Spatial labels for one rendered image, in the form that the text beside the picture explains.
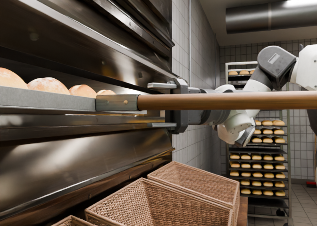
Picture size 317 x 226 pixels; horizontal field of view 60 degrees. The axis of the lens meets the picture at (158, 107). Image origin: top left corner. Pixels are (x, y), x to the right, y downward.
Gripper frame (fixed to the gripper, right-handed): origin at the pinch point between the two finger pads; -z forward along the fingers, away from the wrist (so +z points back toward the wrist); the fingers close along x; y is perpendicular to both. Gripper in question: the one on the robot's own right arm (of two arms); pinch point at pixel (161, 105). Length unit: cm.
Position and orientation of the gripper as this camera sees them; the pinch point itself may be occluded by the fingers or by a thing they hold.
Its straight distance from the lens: 59.3
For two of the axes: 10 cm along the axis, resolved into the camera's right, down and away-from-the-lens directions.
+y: 6.0, -0.3, -8.0
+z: 8.0, 0.2, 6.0
